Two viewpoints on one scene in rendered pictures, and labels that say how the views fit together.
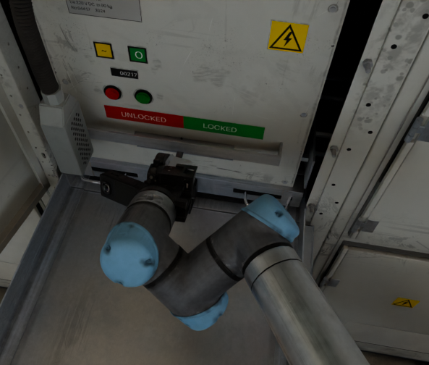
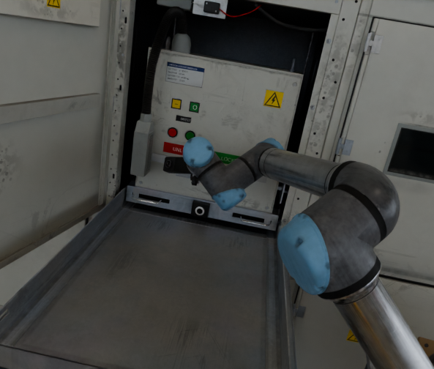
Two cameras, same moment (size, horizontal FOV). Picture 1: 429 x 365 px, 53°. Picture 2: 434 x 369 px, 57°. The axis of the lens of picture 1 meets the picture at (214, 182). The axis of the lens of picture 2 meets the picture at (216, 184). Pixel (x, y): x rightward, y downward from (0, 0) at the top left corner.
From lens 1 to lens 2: 0.75 m
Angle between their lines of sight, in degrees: 34
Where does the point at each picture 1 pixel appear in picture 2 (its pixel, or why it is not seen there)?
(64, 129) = (148, 135)
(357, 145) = not seen: hidden behind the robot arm
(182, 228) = (197, 233)
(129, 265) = (200, 148)
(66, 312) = (118, 255)
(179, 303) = (222, 181)
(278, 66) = (268, 116)
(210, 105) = (227, 142)
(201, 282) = (234, 170)
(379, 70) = (317, 111)
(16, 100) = (116, 129)
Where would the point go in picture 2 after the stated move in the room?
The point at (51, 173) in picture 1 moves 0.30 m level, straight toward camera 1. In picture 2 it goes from (111, 194) to (146, 234)
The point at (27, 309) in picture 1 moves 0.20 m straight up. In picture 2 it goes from (90, 250) to (94, 183)
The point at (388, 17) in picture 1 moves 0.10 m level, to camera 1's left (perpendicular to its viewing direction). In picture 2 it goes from (319, 83) to (286, 77)
